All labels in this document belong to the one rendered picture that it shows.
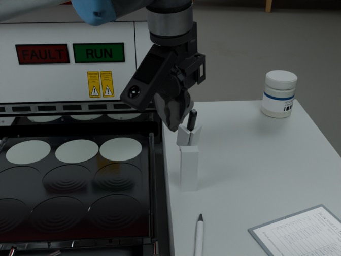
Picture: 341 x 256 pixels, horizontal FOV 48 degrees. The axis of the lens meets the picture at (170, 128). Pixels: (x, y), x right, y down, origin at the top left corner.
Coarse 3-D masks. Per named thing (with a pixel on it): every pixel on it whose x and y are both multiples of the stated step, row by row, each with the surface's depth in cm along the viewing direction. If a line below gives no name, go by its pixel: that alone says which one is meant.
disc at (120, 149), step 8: (104, 144) 94; (112, 144) 94; (120, 144) 94; (128, 144) 94; (136, 144) 94; (104, 152) 91; (112, 152) 91; (120, 152) 91; (128, 152) 91; (136, 152) 91; (112, 160) 88; (120, 160) 88
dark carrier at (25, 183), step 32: (0, 160) 88; (96, 160) 88; (128, 160) 88; (0, 192) 78; (32, 192) 78; (64, 192) 78; (96, 192) 78; (128, 192) 78; (0, 224) 71; (32, 224) 71; (64, 224) 71; (96, 224) 71; (128, 224) 71
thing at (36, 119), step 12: (0, 120) 97; (12, 120) 97; (24, 120) 97; (36, 120) 98; (48, 120) 98; (60, 120) 98; (72, 120) 98; (84, 120) 98; (96, 120) 99; (108, 120) 99; (120, 120) 99; (132, 120) 99; (144, 120) 99; (156, 120) 100; (0, 132) 100
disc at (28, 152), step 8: (16, 144) 94; (24, 144) 94; (32, 144) 94; (40, 144) 94; (48, 144) 94; (8, 152) 91; (16, 152) 91; (24, 152) 91; (32, 152) 91; (40, 152) 91; (48, 152) 91; (8, 160) 88; (16, 160) 88; (24, 160) 88; (32, 160) 88
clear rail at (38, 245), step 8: (64, 240) 67; (72, 240) 67; (80, 240) 67; (88, 240) 67; (96, 240) 67; (104, 240) 67; (112, 240) 67; (120, 240) 67; (128, 240) 67; (136, 240) 67; (144, 240) 67; (152, 240) 67; (0, 248) 66; (8, 248) 66; (16, 248) 66; (24, 248) 66; (32, 248) 66; (40, 248) 66; (48, 248) 66; (56, 248) 66; (64, 248) 67
